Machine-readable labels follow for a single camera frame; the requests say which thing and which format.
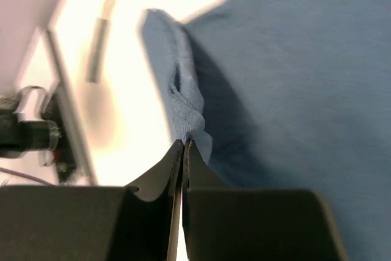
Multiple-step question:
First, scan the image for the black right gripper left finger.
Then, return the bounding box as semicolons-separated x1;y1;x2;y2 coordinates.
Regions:
1;141;183;261

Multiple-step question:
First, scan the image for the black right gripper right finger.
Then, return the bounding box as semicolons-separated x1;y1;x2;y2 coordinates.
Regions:
183;141;348;261

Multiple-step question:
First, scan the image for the blue cloth napkin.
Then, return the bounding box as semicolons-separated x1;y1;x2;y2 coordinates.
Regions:
142;0;390;260

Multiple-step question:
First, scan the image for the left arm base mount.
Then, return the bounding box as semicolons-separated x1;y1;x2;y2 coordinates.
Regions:
1;86;77;185

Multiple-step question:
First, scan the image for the fork with green handle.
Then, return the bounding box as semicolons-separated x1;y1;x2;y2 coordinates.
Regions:
86;0;117;84

